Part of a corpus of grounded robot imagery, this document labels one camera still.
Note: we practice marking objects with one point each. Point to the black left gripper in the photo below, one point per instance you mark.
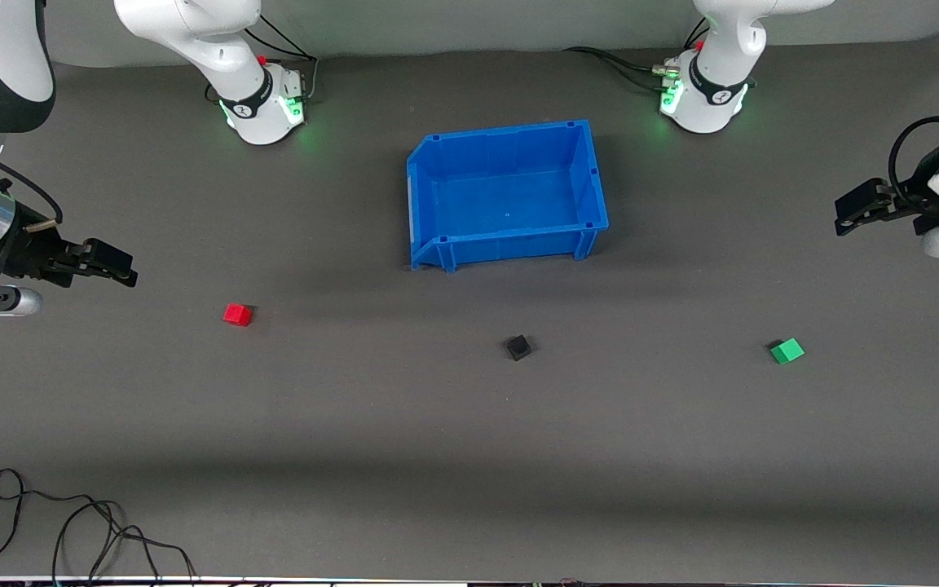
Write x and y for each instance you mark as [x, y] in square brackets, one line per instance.
[908, 201]

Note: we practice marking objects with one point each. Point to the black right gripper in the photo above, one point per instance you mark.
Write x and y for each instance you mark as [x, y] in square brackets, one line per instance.
[27, 249]

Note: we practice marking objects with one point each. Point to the red cube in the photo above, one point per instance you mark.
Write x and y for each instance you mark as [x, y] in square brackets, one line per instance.
[236, 315]

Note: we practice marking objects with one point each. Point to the green cube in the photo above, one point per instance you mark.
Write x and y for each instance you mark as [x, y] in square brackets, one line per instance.
[787, 351]

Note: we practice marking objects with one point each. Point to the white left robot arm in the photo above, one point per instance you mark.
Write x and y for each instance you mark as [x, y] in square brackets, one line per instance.
[714, 90]

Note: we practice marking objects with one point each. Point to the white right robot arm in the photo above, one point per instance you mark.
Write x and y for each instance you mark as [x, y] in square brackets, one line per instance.
[249, 90]

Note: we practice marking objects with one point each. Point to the black cube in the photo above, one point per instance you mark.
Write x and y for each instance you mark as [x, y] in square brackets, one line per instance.
[518, 348]

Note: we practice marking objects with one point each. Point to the blue plastic storage bin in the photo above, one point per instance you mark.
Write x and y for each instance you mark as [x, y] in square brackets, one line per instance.
[510, 200]

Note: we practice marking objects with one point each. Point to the dark grey table mat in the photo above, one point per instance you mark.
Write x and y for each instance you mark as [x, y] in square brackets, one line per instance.
[469, 448]

